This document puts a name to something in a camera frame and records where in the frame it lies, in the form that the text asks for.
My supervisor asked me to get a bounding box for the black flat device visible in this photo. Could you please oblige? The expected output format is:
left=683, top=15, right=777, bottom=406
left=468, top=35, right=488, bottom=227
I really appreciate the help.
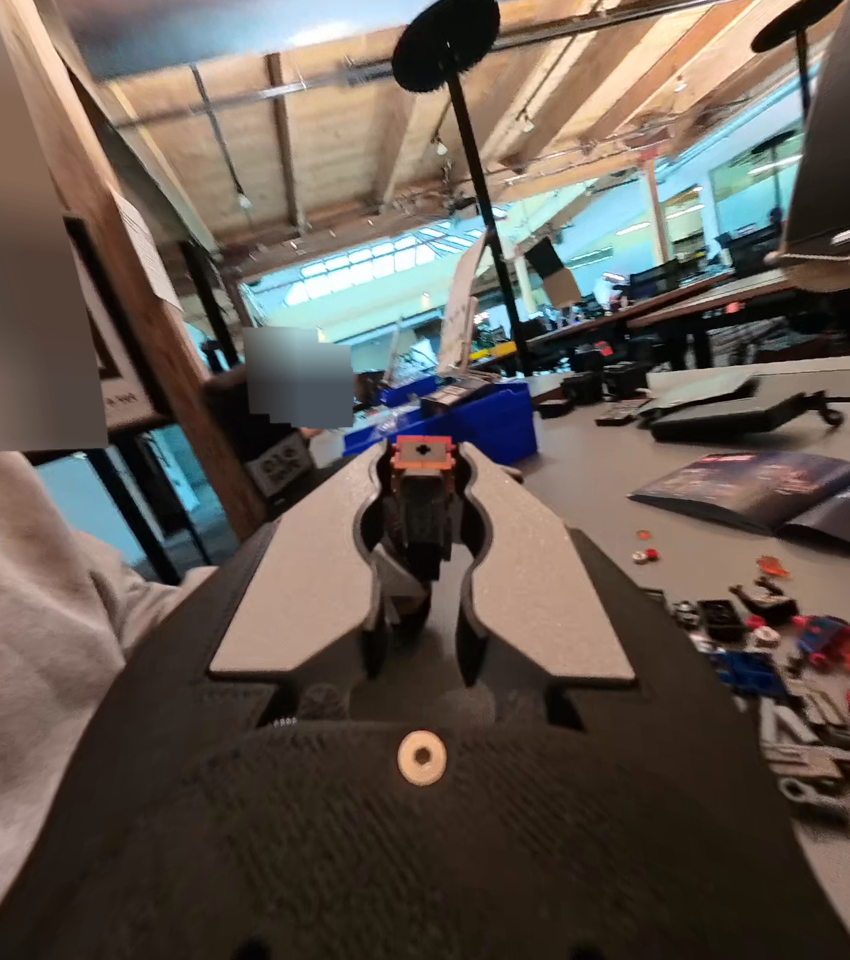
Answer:
left=648, top=372, right=844, bottom=444

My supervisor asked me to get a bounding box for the framed marker sign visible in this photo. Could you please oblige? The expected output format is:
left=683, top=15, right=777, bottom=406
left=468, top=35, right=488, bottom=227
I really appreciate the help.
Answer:
left=65, top=213, right=157, bottom=433

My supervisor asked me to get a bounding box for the wooden post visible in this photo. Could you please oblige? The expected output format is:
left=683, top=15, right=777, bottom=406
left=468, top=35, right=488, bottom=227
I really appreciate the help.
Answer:
left=0, top=0, right=270, bottom=543

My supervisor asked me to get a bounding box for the lego instruction booklet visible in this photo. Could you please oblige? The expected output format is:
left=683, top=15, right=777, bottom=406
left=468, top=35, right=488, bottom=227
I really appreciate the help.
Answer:
left=629, top=450, right=850, bottom=565

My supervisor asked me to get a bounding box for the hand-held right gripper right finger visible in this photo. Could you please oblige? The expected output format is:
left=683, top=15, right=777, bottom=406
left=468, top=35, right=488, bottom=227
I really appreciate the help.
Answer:
left=455, top=442, right=637, bottom=690

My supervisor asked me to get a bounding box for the black stand with round disc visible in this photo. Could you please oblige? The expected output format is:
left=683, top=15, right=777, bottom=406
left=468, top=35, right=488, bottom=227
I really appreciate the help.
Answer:
left=392, top=0, right=540, bottom=378

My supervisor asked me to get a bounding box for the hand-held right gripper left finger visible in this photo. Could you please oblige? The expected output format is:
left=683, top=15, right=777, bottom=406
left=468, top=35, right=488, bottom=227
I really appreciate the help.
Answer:
left=207, top=441, right=397, bottom=682

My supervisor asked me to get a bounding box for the background wooden desk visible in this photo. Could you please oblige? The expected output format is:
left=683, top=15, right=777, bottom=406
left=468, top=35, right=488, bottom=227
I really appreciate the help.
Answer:
left=526, top=266, right=795, bottom=378

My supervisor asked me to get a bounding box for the pile of lego pieces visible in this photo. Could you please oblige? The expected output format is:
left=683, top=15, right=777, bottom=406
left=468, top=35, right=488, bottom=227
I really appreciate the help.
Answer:
left=668, top=555, right=850, bottom=826

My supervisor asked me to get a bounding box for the blue plastic bin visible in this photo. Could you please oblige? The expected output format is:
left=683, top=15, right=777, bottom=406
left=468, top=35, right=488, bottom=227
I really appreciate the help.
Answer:
left=342, top=378, right=539, bottom=467

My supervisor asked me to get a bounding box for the lego motorcycle model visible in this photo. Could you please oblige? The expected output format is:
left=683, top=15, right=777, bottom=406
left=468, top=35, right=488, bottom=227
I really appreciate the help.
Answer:
left=372, top=433, right=465, bottom=639

